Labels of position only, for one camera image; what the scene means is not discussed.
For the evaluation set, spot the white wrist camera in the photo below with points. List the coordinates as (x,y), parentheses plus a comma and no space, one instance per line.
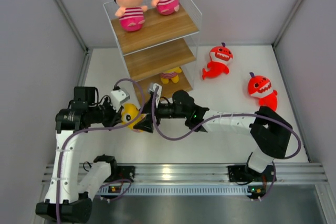
(119,97)
(155,91)

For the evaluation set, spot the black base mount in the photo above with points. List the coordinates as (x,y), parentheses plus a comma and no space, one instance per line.
(243,175)
(121,172)

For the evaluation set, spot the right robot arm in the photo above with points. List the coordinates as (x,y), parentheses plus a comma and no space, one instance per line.
(269,130)

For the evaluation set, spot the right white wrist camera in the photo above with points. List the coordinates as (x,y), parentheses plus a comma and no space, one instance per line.
(155,91)

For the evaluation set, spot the white wire wooden shelf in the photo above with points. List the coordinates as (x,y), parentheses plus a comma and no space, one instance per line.
(163,43)

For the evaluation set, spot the aluminium frame post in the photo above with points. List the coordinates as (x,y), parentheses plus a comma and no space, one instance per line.
(62,8)
(285,25)

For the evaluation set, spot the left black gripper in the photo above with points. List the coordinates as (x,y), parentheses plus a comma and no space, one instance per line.
(115,117)

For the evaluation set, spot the red shark plush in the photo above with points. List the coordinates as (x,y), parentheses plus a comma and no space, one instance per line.
(260,88)
(220,58)

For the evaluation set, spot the aluminium frame post right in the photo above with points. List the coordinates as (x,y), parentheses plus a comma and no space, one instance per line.
(285,25)

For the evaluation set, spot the yellow plush toy striped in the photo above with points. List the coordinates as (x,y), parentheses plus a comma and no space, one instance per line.
(171,74)

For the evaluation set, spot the aluminium mounting rail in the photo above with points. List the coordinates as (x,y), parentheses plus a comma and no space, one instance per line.
(217,174)

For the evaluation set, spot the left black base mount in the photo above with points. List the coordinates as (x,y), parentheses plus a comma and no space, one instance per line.
(121,172)

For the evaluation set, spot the aluminium frame post left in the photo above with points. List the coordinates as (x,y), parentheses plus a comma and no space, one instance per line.
(62,8)

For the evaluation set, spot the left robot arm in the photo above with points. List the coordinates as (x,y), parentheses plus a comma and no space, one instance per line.
(69,199)

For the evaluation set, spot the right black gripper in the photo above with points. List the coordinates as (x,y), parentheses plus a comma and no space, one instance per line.
(146,123)

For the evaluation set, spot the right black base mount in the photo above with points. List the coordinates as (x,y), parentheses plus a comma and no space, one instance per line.
(243,175)

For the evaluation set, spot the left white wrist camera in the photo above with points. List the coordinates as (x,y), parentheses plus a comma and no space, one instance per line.
(119,97)

